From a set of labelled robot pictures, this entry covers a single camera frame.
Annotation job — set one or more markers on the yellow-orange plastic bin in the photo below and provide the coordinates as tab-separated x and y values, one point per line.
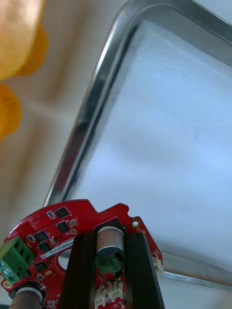
7	111
14	36

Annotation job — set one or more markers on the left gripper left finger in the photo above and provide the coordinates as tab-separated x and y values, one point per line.
78	277

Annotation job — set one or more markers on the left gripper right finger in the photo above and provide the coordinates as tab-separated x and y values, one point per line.
141	277

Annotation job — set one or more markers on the round red circuit board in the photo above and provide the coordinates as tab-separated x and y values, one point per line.
79	213

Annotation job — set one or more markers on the steel tray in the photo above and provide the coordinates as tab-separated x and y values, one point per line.
96	84

